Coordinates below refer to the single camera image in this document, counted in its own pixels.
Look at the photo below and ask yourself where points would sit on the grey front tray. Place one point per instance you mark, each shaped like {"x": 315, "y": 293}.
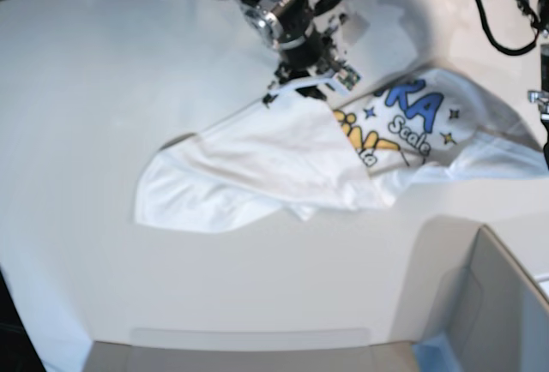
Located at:
{"x": 314, "y": 350}

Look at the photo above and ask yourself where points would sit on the grey bin right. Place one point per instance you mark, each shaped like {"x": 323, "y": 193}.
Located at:
{"x": 468, "y": 304}

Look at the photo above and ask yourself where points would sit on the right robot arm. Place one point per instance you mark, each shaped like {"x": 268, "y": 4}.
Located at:
{"x": 281, "y": 22}

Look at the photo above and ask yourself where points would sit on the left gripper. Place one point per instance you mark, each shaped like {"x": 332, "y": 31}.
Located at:
{"x": 540, "y": 97}

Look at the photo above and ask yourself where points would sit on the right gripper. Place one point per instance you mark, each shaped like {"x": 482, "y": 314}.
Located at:
{"x": 317, "y": 65}

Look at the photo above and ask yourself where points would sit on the white printed t-shirt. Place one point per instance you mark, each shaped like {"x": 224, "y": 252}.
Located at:
{"x": 300, "y": 154}

